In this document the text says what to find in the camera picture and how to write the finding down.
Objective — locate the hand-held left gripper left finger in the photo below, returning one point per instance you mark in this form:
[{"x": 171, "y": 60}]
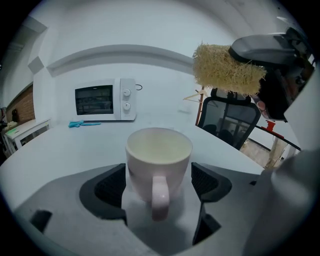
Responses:
[{"x": 62, "y": 212}]

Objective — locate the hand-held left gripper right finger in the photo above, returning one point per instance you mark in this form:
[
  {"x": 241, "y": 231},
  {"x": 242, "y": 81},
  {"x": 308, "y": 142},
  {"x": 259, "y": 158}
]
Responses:
[{"x": 232, "y": 200}]

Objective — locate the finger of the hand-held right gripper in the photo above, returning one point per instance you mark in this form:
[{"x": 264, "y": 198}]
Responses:
[
  {"x": 262, "y": 48},
  {"x": 276, "y": 95}
]

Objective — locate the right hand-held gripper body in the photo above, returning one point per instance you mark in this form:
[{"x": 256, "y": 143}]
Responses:
[{"x": 305, "y": 100}]

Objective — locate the yellow sponge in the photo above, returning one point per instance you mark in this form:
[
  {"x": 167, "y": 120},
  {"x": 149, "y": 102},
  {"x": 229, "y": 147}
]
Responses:
[{"x": 220, "y": 67}]

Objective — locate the red clamp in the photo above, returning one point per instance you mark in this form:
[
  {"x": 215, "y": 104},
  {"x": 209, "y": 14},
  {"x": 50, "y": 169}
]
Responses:
[{"x": 271, "y": 126}]

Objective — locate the black mesh office chair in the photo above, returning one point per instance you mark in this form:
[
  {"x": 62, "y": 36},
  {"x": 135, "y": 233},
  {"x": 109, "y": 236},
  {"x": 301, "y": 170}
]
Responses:
[{"x": 232, "y": 120}]

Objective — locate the brown wooden coat rack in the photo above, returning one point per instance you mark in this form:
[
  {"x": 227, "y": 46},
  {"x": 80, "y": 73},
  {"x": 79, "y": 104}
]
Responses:
[{"x": 199, "y": 112}]

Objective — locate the wooden clothes hanger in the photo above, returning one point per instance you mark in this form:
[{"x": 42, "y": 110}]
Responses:
[{"x": 197, "y": 95}]

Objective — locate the small white side table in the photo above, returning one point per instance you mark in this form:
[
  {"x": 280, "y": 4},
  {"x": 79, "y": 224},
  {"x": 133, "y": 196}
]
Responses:
[{"x": 27, "y": 130}]

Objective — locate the green object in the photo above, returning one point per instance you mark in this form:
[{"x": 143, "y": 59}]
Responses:
[{"x": 11, "y": 131}]

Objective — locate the white microwave oven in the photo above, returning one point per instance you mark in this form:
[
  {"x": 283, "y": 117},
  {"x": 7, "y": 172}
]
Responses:
[{"x": 105, "y": 100}]

